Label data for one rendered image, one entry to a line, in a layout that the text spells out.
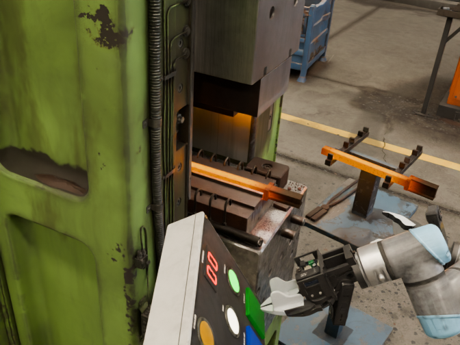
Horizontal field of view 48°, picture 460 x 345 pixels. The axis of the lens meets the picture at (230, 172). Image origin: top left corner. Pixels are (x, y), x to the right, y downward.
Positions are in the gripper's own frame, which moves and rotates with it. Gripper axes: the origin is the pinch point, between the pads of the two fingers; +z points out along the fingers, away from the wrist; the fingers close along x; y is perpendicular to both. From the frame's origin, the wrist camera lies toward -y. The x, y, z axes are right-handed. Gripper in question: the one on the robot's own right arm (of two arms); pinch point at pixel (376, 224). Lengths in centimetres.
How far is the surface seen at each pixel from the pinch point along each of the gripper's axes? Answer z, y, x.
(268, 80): 30.7, -34.6, -7.6
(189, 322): 17, -20, -68
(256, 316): 14.0, -1.5, -45.4
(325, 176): 54, 100, 184
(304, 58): 126, 76, 342
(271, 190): 28.8, -1.2, -1.3
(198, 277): 20, -20, -59
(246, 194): 35.0, 1.0, -3.6
